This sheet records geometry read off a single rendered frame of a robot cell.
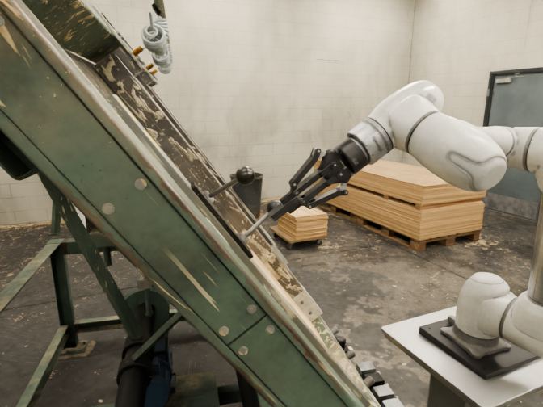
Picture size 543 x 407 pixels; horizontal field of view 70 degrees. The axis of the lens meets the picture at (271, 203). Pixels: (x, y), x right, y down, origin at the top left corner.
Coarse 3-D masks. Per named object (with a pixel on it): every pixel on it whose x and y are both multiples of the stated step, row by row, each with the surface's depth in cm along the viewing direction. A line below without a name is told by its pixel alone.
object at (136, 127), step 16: (112, 96) 69; (144, 128) 76; (144, 144) 72; (160, 160) 74; (176, 176) 75; (192, 192) 77; (240, 256) 82; (256, 272) 84; (272, 288) 86; (288, 304) 90; (320, 352) 93; (336, 368) 95; (352, 384) 97
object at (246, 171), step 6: (240, 168) 74; (246, 168) 74; (240, 174) 74; (246, 174) 74; (252, 174) 74; (234, 180) 76; (240, 180) 74; (246, 180) 74; (252, 180) 75; (222, 186) 78; (228, 186) 77; (204, 192) 79; (216, 192) 78; (210, 198) 79
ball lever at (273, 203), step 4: (272, 200) 86; (276, 200) 86; (268, 204) 86; (272, 204) 85; (276, 204) 85; (268, 208) 86; (272, 208) 85; (264, 216) 86; (268, 216) 86; (260, 220) 85; (264, 220) 86; (256, 224) 85; (252, 228) 85; (256, 228) 85; (248, 232) 84; (252, 232) 85; (240, 236) 83; (244, 236) 84; (248, 236) 84; (244, 240) 83; (244, 244) 83
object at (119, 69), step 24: (120, 48) 106; (144, 48) 109; (120, 72) 107; (120, 96) 108; (144, 96) 110; (144, 120) 111; (168, 120) 113; (168, 144) 114; (192, 168) 117; (240, 216) 124; (264, 240) 128; (288, 288) 135; (312, 312) 139
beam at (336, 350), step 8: (320, 320) 139; (320, 328) 135; (320, 336) 132; (328, 336) 130; (328, 344) 127; (336, 344) 126; (336, 352) 122; (344, 352) 134; (344, 360) 117; (344, 368) 115; (352, 368) 115; (352, 376) 111; (360, 376) 122; (360, 384) 107; (368, 392) 106; (368, 400) 102; (376, 400) 112
